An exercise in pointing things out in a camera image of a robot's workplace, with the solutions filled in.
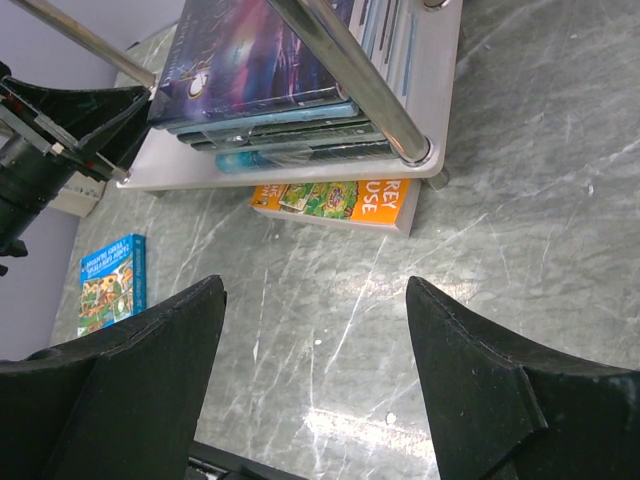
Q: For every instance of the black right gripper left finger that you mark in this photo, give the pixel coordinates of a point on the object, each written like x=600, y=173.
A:
x=120, y=403

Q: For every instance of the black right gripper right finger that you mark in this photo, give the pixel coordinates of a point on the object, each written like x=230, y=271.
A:
x=501, y=406

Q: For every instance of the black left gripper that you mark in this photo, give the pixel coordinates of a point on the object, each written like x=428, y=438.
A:
x=56, y=133

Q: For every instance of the dark purple Crusoe book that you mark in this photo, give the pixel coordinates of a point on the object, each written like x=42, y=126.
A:
x=240, y=60

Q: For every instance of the light blue cat book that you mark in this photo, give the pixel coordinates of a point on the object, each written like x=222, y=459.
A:
x=270, y=117

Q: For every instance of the blue 26-Storey Treehouse book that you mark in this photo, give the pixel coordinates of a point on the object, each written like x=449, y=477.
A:
x=113, y=282

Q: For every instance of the orange Treehouse book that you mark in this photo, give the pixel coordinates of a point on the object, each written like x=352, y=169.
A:
x=385, y=205

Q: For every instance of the white two-tier shelf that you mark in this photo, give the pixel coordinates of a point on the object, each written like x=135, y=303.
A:
x=165, y=164

